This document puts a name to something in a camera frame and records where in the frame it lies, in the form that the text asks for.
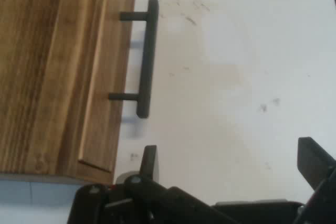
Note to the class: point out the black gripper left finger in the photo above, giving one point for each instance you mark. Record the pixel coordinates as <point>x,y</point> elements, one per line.
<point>147,163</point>

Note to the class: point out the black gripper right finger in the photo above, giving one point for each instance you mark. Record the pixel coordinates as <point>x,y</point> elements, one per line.
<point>312,161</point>

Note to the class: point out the wooden drawer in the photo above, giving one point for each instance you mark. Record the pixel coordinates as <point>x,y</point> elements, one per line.
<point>110,82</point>

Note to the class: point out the brown wooden drawer cabinet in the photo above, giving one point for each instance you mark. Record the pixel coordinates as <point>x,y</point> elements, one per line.
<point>39,77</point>

